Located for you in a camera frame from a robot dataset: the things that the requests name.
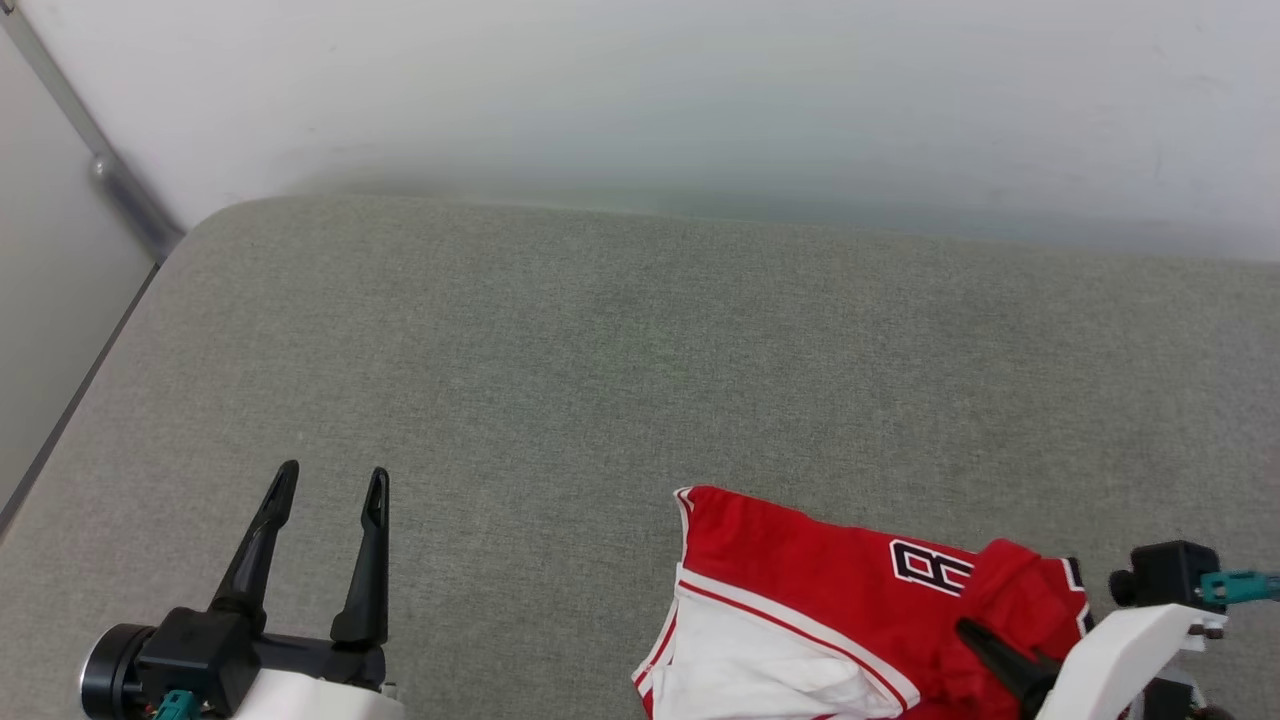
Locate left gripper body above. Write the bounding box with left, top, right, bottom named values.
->
left=230, top=635, right=406, bottom=720

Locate red and white jersey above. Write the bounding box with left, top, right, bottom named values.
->
left=632, top=485, right=1096, bottom=720

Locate grey metal wall rail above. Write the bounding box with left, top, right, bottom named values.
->
left=0, top=0, right=187, bottom=263

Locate right teal plug cable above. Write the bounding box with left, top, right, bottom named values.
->
left=1200, top=568, right=1280, bottom=607

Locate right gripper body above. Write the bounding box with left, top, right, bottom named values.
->
left=1035, top=602, right=1227, bottom=720

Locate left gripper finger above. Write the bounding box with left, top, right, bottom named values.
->
left=209, top=460, right=301, bottom=633
left=329, top=467, right=391, bottom=647

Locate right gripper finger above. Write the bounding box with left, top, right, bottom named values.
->
left=955, top=617, right=1063, bottom=720

